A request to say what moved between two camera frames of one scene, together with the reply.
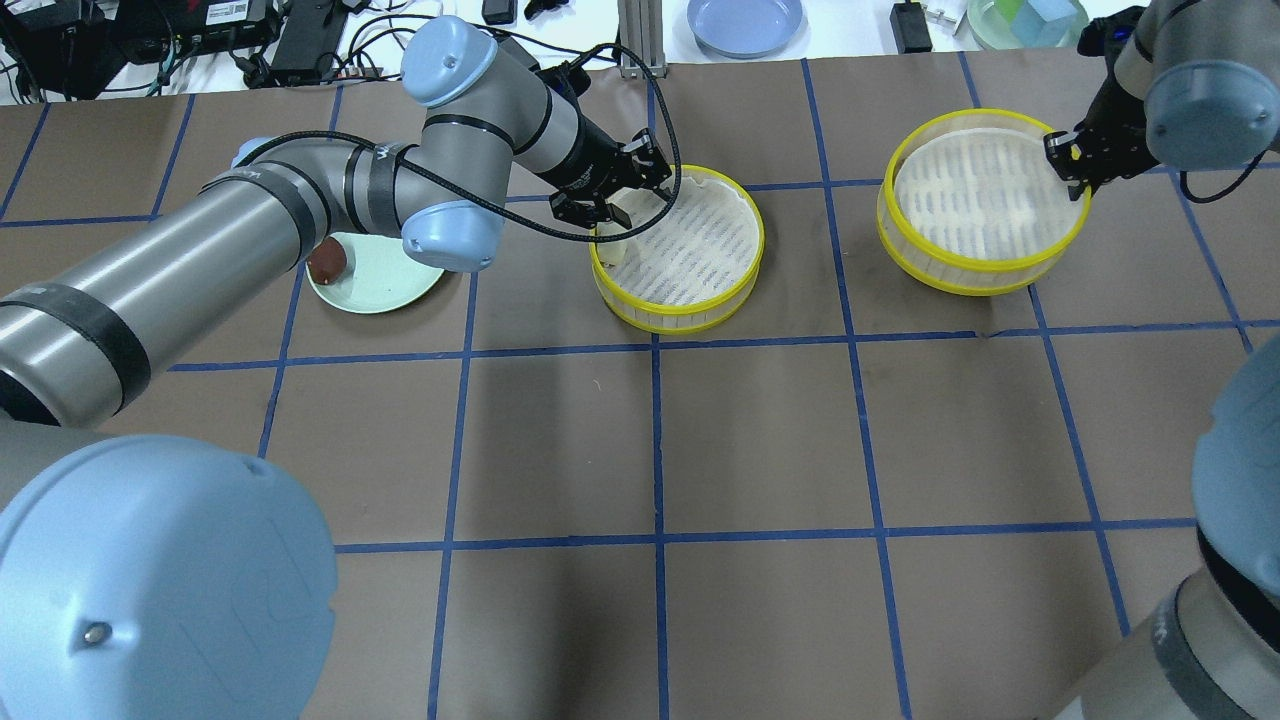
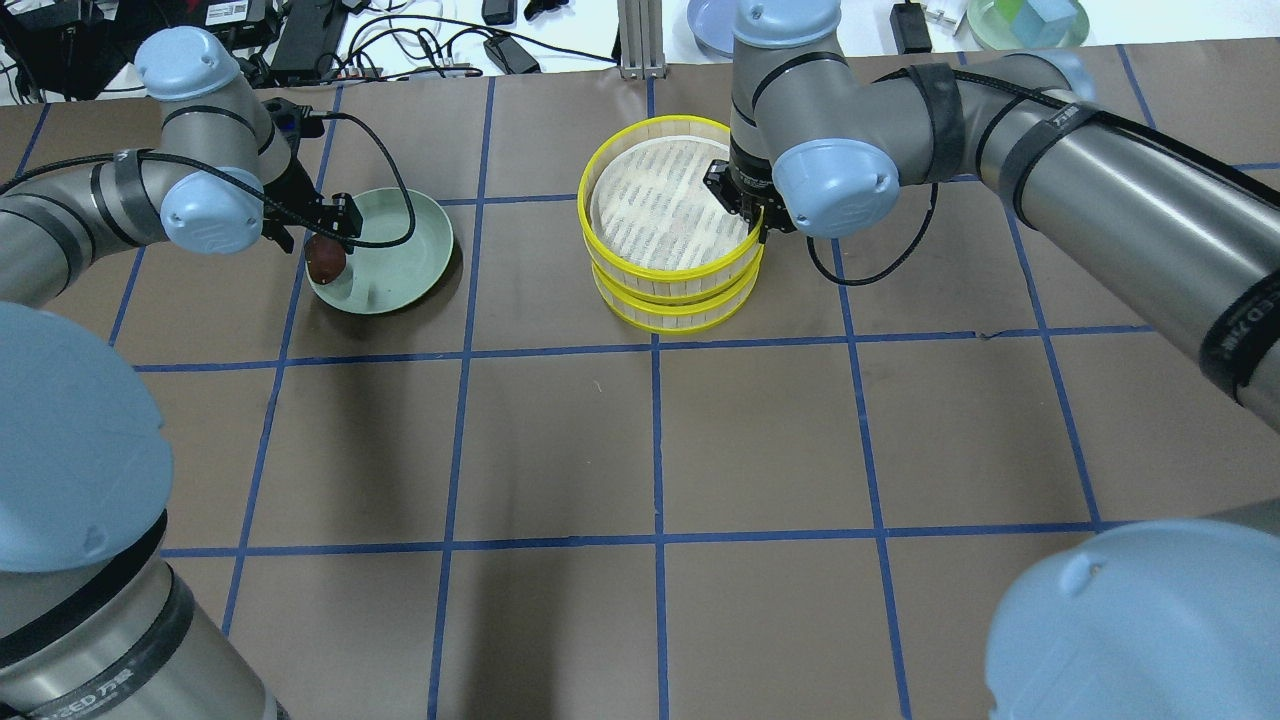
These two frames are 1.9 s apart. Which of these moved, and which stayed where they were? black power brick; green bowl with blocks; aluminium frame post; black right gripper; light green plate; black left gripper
Moved: black left gripper; black right gripper
Stayed: black power brick; aluminium frame post; green bowl with blocks; light green plate
